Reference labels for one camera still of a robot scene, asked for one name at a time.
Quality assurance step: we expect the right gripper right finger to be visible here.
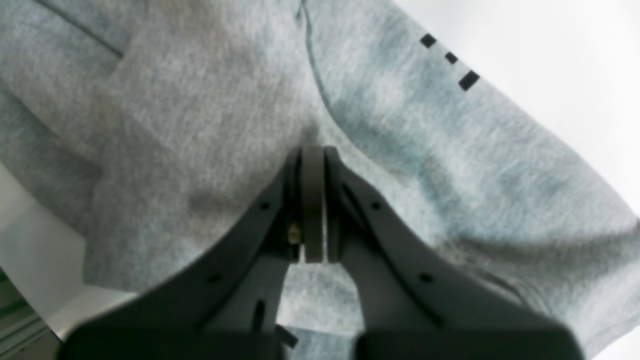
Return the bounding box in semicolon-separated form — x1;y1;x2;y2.
324;146;584;360

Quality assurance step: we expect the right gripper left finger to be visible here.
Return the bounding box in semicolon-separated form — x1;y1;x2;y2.
57;146;325;360

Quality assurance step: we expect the grey t-shirt with black lettering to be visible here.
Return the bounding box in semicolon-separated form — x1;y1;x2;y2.
1;0;639;359

